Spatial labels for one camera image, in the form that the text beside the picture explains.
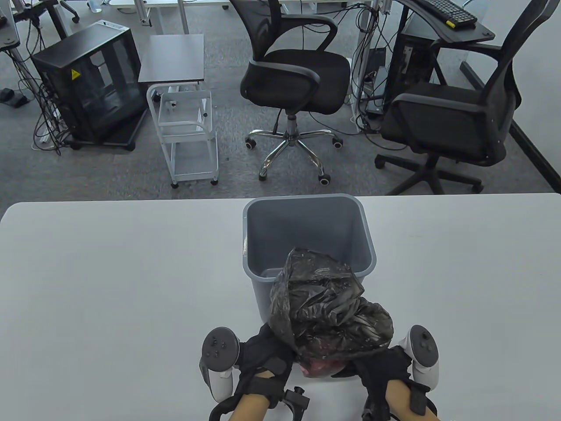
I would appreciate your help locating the person's right hand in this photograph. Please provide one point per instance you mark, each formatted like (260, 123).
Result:
(381, 364)

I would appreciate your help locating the person's left hand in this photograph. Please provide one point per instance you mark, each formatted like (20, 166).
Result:
(263, 351)

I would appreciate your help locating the grey translucent garbage bag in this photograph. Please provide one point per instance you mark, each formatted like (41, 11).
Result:
(324, 307)

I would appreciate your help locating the grey plastic trash bin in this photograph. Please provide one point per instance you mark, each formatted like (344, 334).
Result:
(307, 228)

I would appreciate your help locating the person's left forearm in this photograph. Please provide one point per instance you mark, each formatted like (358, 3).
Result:
(250, 408)

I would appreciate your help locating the person's right forearm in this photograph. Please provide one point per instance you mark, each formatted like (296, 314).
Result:
(403, 401)

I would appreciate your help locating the grey round tracking controller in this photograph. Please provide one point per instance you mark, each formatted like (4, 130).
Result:
(219, 348)
(423, 351)

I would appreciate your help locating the black office chair right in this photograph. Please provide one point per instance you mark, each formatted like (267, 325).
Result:
(442, 123)

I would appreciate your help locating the black office chair chrome base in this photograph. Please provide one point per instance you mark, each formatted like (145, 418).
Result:
(298, 74)

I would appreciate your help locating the black computer tower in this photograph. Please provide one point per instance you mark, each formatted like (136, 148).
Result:
(407, 66)

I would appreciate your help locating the dark top side table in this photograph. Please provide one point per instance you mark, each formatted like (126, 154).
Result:
(173, 57)

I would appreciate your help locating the white desk leg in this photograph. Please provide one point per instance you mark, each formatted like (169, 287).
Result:
(362, 52)

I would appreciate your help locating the black glass equipment cabinet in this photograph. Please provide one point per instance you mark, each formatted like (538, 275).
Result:
(87, 87)

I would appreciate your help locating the white desk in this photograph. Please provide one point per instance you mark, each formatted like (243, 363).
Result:
(182, 17)

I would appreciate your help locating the black desk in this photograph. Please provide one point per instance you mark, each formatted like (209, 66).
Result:
(475, 33)

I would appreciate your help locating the black foot pedals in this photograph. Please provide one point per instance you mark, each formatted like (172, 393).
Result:
(13, 97)

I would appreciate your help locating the black keyboard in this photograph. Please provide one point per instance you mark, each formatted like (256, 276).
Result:
(447, 11)

